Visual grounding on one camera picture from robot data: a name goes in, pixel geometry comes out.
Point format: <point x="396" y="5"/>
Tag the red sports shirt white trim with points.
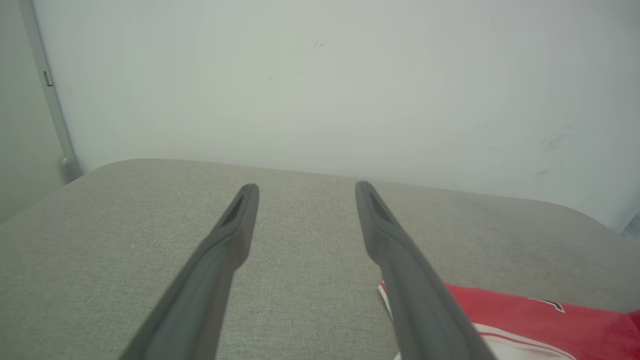
<point x="525" y="320"/>

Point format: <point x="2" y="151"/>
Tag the grey vertical wall strip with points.
<point x="50" y="100"/>

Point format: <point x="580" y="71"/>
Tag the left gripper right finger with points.
<point x="415" y="300"/>

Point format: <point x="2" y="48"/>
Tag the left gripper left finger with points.
<point x="205" y="295"/>

